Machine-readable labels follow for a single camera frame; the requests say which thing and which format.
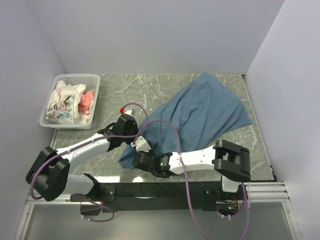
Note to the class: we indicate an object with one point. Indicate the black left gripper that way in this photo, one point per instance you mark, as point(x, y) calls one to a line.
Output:
point(135, 127)

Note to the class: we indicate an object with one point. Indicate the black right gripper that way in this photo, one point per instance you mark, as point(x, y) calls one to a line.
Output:
point(149, 152)

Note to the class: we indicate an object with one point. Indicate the blue pillowcase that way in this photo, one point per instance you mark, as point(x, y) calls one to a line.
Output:
point(197, 115)

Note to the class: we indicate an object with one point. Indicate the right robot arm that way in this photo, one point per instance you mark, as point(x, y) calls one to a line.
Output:
point(231, 160)

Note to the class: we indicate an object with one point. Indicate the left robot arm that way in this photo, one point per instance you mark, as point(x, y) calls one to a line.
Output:
point(49, 176)

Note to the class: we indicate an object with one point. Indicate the pink cloth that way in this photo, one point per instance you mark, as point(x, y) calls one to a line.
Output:
point(86, 102)

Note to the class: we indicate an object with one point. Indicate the white plastic basket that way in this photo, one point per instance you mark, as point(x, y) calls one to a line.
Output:
point(92, 82)

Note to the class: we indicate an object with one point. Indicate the white printed cloth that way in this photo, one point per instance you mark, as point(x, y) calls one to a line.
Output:
point(63, 103)

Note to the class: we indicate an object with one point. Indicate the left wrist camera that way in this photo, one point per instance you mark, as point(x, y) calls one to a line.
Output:
point(130, 111)

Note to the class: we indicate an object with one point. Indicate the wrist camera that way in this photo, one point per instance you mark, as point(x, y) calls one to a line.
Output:
point(141, 145)
point(130, 111)

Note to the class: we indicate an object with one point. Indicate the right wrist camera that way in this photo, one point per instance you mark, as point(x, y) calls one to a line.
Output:
point(141, 145)

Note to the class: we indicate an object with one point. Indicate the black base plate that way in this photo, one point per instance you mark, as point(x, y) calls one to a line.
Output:
point(143, 196)

